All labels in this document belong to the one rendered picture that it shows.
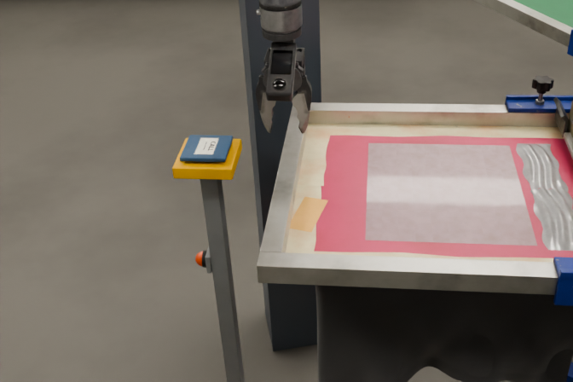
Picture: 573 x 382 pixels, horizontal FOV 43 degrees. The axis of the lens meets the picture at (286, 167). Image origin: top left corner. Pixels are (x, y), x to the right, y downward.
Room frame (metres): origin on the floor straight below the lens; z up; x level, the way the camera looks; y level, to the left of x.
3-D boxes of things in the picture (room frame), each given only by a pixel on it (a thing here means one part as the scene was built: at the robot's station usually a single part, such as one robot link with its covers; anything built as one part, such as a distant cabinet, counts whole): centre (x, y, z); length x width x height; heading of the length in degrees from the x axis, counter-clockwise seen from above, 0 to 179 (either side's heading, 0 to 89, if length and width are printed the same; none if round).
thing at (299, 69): (1.24, -0.01, 1.22); 0.09 x 0.08 x 0.12; 172
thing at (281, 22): (1.23, 0.00, 1.30); 0.08 x 0.08 x 0.05
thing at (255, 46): (1.76, 0.00, 0.60); 0.18 x 0.18 x 1.20; 8
